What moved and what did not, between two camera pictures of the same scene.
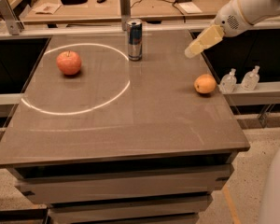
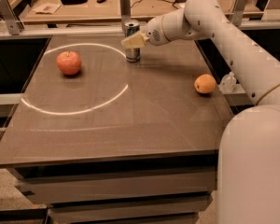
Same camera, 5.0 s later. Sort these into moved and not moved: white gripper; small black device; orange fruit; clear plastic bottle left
Moved: white gripper
Not moved: small black device; orange fruit; clear plastic bottle left
